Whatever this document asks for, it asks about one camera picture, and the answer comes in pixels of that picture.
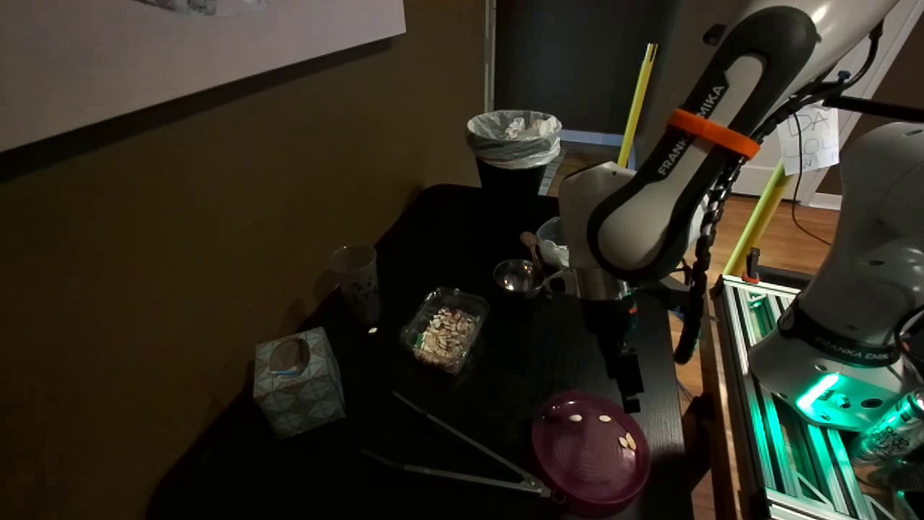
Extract black bin with white liner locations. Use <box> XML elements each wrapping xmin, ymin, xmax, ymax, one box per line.
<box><xmin>465</xmin><ymin>108</ymin><xmax>563</xmax><ymax>195</ymax></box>

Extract clear container of nuts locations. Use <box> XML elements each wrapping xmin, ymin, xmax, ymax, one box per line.
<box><xmin>403</xmin><ymin>285</ymin><xmax>491</xmax><ymax>371</ymax></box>

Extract white door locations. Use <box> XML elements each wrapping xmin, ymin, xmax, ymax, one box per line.
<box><xmin>736</xmin><ymin>48</ymin><xmax>924</xmax><ymax>204</ymax></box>

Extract small glass bowl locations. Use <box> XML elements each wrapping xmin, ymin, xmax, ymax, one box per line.
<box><xmin>495</xmin><ymin>260</ymin><xmax>541</xmax><ymax>298</ymax></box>

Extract white wall picture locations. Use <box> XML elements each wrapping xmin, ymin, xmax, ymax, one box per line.
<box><xmin>0</xmin><ymin>0</ymin><xmax>408</xmax><ymax>150</ymax></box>

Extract metal tongs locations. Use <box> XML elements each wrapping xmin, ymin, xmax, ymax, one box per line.
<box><xmin>361</xmin><ymin>389</ymin><xmax>556</xmax><ymax>498</ymax></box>

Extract clear container with tissue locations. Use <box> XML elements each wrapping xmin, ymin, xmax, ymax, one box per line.
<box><xmin>537</xmin><ymin>215</ymin><xmax>570</xmax><ymax>267</ymax></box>

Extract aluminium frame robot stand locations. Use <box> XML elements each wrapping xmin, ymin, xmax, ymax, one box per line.
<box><xmin>713</xmin><ymin>276</ymin><xmax>924</xmax><ymax>520</ymax></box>

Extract wooden spoon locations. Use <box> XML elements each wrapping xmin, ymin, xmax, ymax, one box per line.
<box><xmin>521</xmin><ymin>231</ymin><xmax>545</xmax><ymax>279</ymax></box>

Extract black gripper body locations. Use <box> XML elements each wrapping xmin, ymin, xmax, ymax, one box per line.
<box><xmin>580</xmin><ymin>267</ymin><xmax>645</xmax><ymax>413</ymax></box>

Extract clear drinking glass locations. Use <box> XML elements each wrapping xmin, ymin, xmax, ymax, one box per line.
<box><xmin>329</xmin><ymin>244</ymin><xmax>382</xmax><ymax>325</ymax></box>

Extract yellow pole with base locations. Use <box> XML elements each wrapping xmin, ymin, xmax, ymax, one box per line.
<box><xmin>618</xmin><ymin>43</ymin><xmax>660</xmax><ymax>166</ymax></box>

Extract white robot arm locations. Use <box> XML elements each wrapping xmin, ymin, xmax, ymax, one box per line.
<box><xmin>566</xmin><ymin>0</ymin><xmax>924</xmax><ymax>431</ymax></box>

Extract patterned tissue box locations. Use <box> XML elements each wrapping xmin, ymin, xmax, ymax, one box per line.
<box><xmin>252</xmin><ymin>325</ymin><xmax>346</xmax><ymax>439</ymax></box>

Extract maroon plastic plate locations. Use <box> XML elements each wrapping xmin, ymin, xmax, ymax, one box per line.
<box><xmin>532</xmin><ymin>389</ymin><xmax>649</xmax><ymax>513</ymax></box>

